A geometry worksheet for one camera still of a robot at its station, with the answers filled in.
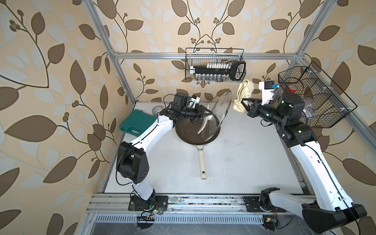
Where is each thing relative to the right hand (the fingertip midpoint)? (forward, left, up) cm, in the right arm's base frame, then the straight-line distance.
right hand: (240, 99), depth 64 cm
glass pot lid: (+1, +10, -14) cm, 17 cm away
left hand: (+3, +13, -11) cm, 17 cm away
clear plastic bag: (+2, -38, -11) cm, 39 cm away
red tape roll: (+21, -38, -12) cm, 45 cm away
